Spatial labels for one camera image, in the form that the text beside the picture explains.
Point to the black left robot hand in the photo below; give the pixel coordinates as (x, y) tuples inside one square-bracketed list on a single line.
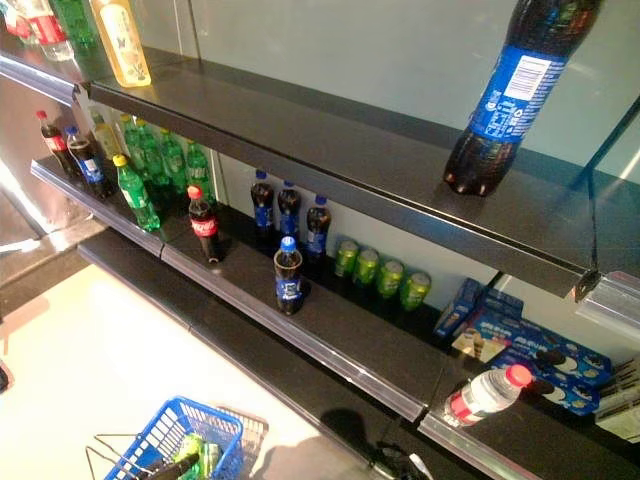
[(172, 467)]

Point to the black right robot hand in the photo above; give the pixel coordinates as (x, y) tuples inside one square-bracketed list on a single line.
[(400, 465)]

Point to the blue plastic shopping basket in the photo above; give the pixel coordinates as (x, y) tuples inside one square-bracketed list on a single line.
[(150, 430)]

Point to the green drink item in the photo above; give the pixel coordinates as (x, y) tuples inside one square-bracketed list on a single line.
[(187, 447)]

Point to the water bottle red cap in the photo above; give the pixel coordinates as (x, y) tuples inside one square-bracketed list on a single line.
[(482, 395)]

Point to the beige cone picture box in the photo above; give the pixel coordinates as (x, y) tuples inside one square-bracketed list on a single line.
[(482, 340)]

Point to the narrow blue biscuit box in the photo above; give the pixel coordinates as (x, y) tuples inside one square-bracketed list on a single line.
[(457, 307)]

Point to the white snack boxes right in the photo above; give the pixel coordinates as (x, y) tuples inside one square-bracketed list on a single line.
[(620, 400)]

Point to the dark base step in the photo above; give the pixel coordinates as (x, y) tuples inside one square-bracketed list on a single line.
[(40, 270)]

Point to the Coca-Cola bottle red cap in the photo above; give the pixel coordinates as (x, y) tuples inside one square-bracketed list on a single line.
[(204, 225), (55, 145)]

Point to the small yellow tea bottle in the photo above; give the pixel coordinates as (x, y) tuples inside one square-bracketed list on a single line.
[(106, 137)]

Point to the reflective metal side panel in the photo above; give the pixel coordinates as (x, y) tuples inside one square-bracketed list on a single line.
[(20, 150)]

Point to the large Pepsi cola bottle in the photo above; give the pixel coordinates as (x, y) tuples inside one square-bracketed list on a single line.
[(520, 95)]

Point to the large yellow tea bottle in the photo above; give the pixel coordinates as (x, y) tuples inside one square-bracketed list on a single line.
[(122, 45)]

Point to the large green soda bottle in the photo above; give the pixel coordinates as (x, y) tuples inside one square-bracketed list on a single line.
[(75, 22)]

